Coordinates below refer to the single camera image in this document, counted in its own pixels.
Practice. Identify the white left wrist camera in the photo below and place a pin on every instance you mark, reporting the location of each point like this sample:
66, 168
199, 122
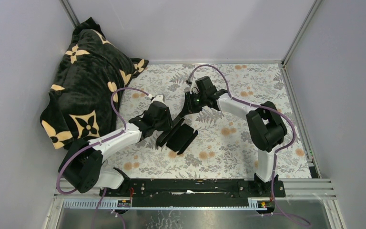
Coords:
158, 99

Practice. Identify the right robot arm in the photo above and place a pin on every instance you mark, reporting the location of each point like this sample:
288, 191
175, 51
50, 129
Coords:
266, 127

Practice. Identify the black paper box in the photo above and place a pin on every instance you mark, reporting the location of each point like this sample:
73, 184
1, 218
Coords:
180, 136

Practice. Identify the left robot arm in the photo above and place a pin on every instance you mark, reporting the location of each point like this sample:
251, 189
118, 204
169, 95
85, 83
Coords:
82, 165

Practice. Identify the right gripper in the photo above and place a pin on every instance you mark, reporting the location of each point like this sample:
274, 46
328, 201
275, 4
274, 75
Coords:
188, 108

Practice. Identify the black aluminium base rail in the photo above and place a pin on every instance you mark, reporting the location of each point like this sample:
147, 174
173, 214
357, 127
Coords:
200, 194

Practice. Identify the black floral blanket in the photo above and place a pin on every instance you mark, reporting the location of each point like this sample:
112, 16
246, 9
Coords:
87, 87

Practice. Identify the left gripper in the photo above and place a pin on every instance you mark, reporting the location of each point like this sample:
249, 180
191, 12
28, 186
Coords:
168, 121

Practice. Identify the floral tablecloth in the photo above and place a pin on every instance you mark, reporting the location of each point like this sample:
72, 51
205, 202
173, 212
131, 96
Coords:
223, 147

